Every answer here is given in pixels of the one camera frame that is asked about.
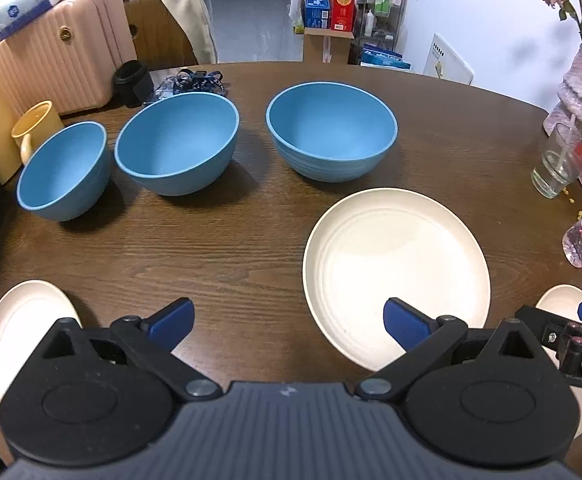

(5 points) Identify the cream plate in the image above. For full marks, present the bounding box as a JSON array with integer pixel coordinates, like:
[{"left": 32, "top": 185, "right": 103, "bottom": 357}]
[
  {"left": 302, "top": 188, "right": 490, "bottom": 372},
  {"left": 0, "top": 280, "right": 82, "bottom": 401},
  {"left": 535, "top": 284, "right": 582, "bottom": 438}
]

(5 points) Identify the blue bowl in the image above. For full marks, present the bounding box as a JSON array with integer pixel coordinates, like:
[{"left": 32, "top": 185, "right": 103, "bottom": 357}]
[
  {"left": 114, "top": 92, "right": 240, "bottom": 196},
  {"left": 17, "top": 122, "right": 111, "bottom": 222},
  {"left": 265, "top": 81, "right": 398, "bottom": 183}
]

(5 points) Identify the drinking glass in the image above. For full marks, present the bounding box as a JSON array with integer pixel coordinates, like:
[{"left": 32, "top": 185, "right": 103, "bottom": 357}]
[{"left": 530, "top": 122, "right": 582, "bottom": 200}]

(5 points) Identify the yellow mug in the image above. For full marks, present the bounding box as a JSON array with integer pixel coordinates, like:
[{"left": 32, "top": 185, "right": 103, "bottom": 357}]
[{"left": 11, "top": 101, "right": 64, "bottom": 165}]

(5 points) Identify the black cup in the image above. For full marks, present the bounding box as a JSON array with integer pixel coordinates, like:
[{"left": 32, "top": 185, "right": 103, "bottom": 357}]
[{"left": 112, "top": 60, "right": 154, "bottom": 108}]

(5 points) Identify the pink suitcase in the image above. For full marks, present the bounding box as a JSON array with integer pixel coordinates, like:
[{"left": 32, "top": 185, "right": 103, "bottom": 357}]
[{"left": 0, "top": 0, "right": 136, "bottom": 115}]

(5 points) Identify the blue carton box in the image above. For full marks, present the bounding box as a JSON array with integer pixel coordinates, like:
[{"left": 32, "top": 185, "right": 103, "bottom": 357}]
[{"left": 304, "top": 0, "right": 330, "bottom": 29}]

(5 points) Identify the beige cloth on chair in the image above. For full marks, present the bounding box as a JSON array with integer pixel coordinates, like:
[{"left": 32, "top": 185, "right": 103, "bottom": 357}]
[{"left": 161, "top": 0, "right": 217, "bottom": 64}]

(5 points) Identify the red carton box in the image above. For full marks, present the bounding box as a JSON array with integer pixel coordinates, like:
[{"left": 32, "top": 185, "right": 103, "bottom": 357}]
[{"left": 331, "top": 0, "right": 356, "bottom": 32}]

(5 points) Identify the blue lanyard bundle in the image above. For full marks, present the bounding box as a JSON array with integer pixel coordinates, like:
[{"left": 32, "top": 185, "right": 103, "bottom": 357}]
[{"left": 151, "top": 67, "right": 229, "bottom": 104}]

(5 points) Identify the wire storage rack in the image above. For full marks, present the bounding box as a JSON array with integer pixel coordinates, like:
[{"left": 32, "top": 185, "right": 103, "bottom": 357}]
[{"left": 352, "top": 0, "right": 410, "bottom": 68}]

